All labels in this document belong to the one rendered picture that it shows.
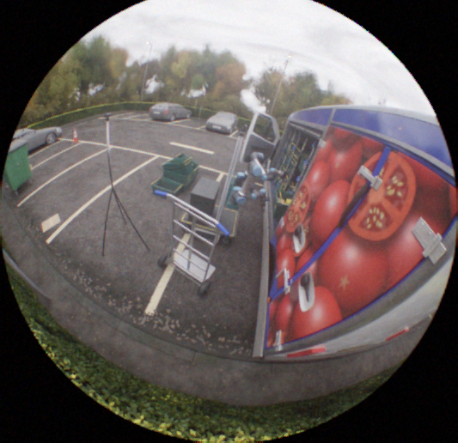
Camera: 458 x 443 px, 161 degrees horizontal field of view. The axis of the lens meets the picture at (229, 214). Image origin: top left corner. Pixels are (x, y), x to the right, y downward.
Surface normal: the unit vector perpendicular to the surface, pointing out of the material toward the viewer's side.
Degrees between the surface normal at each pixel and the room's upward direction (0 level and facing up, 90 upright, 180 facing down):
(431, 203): 90
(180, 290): 0
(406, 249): 90
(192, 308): 0
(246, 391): 7
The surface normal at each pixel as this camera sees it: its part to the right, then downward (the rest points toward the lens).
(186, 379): 0.26, -0.83
